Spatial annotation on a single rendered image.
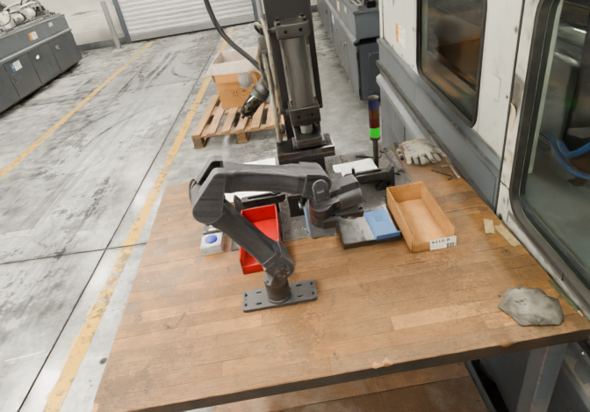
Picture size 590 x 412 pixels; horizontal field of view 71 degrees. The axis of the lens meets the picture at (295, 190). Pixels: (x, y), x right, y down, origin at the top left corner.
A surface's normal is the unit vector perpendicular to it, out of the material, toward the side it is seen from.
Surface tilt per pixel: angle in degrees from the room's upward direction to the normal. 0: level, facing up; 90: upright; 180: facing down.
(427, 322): 0
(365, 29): 90
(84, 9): 90
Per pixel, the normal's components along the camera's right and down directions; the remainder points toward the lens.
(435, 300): -0.15, -0.83
